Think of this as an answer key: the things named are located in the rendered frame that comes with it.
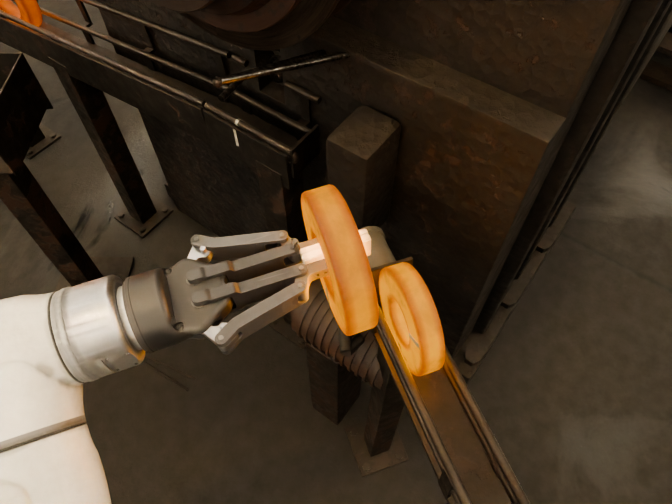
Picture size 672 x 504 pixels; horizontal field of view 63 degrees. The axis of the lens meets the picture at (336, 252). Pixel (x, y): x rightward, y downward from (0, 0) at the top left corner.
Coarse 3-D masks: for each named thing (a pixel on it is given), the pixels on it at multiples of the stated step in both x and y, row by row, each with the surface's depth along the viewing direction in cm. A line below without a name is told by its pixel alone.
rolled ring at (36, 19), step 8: (0, 0) 127; (8, 0) 128; (16, 0) 118; (24, 0) 118; (32, 0) 119; (0, 8) 127; (8, 8) 127; (16, 8) 128; (24, 8) 119; (32, 8) 120; (16, 16) 127; (24, 16) 122; (32, 16) 121; (40, 16) 123; (40, 24) 126
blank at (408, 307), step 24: (408, 264) 73; (384, 288) 77; (408, 288) 69; (384, 312) 81; (408, 312) 69; (432, 312) 68; (408, 336) 77; (432, 336) 68; (408, 360) 75; (432, 360) 69
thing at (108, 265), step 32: (0, 64) 106; (0, 96) 97; (32, 96) 107; (0, 128) 97; (32, 128) 107; (0, 160) 104; (0, 192) 118; (32, 192) 122; (32, 224) 128; (64, 224) 136; (64, 256) 139
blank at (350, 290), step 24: (312, 192) 53; (336, 192) 52; (312, 216) 52; (336, 216) 50; (336, 240) 49; (360, 240) 49; (336, 264) 48; (360, 264) 49; (336, 288) 51; (360, 288) 49; (336, 312) 57; (360, 312) 51
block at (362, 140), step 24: (360, 120) 82; (384, 120) 82; (336, 144) 80; (360, 144) 80; (384, 144) 81; (336, 168) 84; (360, 168) 80; (384, 168) 85; (360, 192) 85; (384, 192) 91; (360, 216) 90; (384, 216) 98
